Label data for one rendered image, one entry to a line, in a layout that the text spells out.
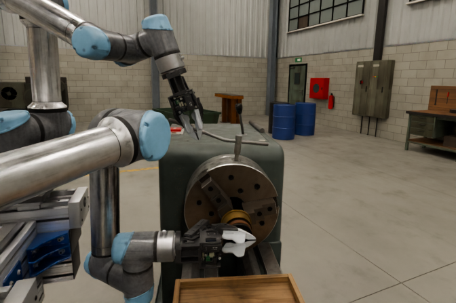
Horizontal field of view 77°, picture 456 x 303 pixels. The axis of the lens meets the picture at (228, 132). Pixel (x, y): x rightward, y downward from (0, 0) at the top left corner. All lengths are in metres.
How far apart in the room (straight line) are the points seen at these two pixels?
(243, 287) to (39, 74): 0.93
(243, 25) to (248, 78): 2.13
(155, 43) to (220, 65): 10.89
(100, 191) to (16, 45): 10.40
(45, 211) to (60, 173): 0.51
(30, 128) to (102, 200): 0.36
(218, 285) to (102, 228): 0.38
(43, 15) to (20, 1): 0.09
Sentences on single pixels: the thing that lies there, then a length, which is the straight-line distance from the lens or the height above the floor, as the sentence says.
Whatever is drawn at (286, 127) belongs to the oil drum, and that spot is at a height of 0.32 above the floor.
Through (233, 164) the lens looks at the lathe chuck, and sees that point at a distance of 0.92.
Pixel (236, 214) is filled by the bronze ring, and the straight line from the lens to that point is 0.86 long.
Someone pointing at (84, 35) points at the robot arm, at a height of 1.60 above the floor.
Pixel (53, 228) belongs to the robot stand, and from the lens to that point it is 1.09.
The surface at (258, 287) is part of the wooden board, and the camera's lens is 0.99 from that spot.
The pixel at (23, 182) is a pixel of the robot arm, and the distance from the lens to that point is 0.55.
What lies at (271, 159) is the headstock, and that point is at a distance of 1.11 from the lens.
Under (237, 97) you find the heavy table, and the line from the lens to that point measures 9.37.
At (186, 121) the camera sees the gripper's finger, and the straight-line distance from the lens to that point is 0.87.
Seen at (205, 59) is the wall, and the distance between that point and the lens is 11.49.
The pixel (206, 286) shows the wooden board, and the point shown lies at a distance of 0.99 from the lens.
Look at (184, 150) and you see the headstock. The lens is 1.08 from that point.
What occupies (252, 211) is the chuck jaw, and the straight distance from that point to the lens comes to 0.91.
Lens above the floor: 1.50
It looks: 10 degrees down
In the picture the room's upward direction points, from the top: 1 degrees clockwise
